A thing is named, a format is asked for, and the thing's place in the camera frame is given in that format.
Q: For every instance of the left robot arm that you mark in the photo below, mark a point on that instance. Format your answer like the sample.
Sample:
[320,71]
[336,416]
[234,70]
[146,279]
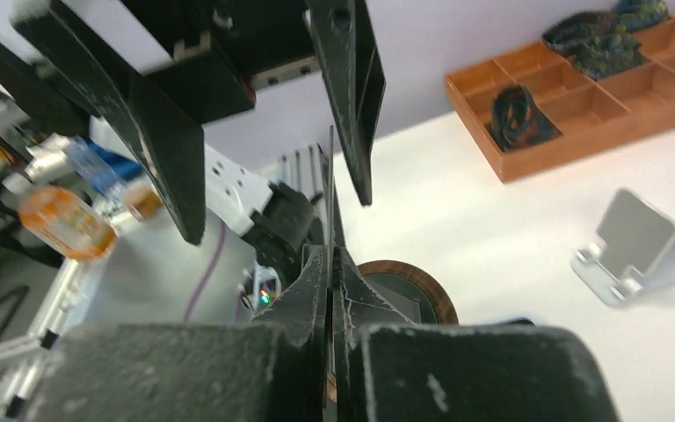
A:
[272,217]

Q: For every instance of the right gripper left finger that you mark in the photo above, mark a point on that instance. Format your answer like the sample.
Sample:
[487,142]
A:
[271,369]

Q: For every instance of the orange compartment tray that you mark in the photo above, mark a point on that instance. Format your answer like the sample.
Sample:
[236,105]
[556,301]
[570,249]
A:
[589,116]

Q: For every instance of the green bundle at corner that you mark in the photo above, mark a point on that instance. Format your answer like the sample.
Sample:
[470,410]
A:
[638,15]

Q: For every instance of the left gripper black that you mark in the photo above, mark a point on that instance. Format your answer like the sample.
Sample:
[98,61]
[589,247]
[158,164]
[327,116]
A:
[221,54]

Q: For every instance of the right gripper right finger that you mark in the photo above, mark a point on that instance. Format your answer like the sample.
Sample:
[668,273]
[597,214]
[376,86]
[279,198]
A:
[391,369]

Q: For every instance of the brown round base stand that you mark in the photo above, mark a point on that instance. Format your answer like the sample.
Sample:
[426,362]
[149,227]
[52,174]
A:
[407,291]

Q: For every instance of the silver white phone stand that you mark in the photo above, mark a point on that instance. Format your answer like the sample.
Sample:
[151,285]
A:
[633,252]

